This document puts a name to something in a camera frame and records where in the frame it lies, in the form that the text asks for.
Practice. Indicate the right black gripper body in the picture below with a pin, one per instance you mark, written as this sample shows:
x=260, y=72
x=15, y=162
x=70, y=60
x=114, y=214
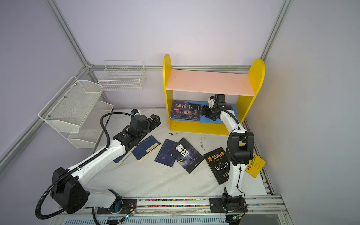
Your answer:
x=208, y=112

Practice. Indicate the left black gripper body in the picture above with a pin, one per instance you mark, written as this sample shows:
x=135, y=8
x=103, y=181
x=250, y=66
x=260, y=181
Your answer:
x=150, y=126

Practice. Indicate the navy book yellow label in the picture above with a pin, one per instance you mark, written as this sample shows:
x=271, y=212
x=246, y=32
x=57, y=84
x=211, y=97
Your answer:
x=145, y=148

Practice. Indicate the dark portrait cover book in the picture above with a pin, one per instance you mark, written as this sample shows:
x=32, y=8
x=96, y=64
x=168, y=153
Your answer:
x=182, y=110

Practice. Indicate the thin navy patterned book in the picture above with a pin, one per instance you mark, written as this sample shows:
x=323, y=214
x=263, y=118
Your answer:
x=164, y=157

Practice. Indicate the black wolf cover book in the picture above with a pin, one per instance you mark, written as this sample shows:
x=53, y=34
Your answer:
x=186, y=155

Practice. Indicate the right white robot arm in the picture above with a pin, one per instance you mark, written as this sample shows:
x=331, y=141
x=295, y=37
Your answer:
x=239, y=147

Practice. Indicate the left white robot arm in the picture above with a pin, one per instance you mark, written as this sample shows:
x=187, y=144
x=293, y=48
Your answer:
x=70, y=191

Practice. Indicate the yellow pink blue bookshelf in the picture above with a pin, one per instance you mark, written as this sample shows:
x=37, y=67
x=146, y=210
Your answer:
x=245, y=86

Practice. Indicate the black antler cover book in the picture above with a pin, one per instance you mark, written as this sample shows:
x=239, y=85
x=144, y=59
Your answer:
x=219, y=164

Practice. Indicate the yellow cartoon cover book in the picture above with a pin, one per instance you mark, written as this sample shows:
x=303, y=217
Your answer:
x=255, y=166

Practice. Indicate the white mesh two-tier rack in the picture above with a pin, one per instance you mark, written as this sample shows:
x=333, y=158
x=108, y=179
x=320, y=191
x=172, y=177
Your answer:
x=75, y=112

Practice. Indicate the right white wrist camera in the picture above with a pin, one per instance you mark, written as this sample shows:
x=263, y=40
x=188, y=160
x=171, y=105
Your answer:
x=218, y=100

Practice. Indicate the white wire basket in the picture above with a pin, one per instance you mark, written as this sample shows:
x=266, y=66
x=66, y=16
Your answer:
x=123, y=76

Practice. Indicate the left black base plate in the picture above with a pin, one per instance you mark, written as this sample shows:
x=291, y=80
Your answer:
x=123, y=207

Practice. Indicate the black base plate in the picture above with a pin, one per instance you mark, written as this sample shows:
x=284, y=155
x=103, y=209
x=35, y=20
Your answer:
x=123, y=207
x=232, y=205

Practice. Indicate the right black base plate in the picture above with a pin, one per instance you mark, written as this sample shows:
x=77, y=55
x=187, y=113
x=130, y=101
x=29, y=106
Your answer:
x=232, y=205

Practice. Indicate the aluminium front rail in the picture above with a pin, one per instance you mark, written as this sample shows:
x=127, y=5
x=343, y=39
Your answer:
x=200, y=205

